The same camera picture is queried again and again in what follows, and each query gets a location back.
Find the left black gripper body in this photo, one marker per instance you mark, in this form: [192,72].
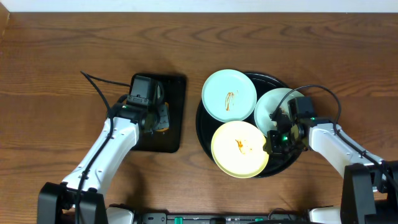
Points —
[155,116]

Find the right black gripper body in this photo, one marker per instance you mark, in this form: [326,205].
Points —
[283,143]

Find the orange green scrub sponge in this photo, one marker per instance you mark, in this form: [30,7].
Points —
[163,124]

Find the light blue plate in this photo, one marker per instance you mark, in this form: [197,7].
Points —
[265,106]
[229,95]

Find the pale yellow plate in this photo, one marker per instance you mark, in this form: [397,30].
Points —
[237,147]

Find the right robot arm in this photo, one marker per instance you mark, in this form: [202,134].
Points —
[369,192]

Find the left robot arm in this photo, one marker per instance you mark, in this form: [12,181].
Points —
[79,198]

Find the black rectangular tray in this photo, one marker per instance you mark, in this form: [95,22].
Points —
[174,95]

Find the black round tray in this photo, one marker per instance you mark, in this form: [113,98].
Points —
[206,126]

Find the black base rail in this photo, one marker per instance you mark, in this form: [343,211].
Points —
[163,218]

